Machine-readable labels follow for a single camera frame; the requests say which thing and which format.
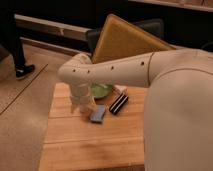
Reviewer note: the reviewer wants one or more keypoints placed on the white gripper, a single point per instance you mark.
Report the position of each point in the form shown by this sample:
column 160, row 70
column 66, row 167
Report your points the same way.
column 81, row 98

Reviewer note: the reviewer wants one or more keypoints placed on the white small bottle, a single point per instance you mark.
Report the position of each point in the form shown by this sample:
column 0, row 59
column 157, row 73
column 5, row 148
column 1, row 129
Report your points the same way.
column 120, row 89

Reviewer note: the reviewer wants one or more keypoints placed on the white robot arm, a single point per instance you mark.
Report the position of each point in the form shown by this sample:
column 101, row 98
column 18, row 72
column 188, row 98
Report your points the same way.
column 178, row 109

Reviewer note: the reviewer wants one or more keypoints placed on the green ceramic bowl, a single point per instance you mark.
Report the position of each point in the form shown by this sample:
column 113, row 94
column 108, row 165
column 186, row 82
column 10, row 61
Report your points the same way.
column 100, row 90

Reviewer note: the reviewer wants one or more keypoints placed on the blue sponge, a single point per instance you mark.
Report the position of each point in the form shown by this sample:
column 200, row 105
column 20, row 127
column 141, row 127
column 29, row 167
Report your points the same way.
column 97, row 116

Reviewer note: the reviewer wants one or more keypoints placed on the black striped eraser block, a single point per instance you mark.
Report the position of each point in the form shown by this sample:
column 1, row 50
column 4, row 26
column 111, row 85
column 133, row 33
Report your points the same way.
column 118, row 103

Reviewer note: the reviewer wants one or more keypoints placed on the wooden table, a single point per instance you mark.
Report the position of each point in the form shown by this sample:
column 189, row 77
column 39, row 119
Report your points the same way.
column 73, row 143

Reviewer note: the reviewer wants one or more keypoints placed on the yellow cushioned chair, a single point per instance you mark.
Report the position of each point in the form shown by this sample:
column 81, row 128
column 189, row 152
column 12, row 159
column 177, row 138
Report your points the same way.
column 119, row 38

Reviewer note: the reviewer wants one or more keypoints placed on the person leg with black shoe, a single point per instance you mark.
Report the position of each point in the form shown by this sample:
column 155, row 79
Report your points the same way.
column 10, row 39

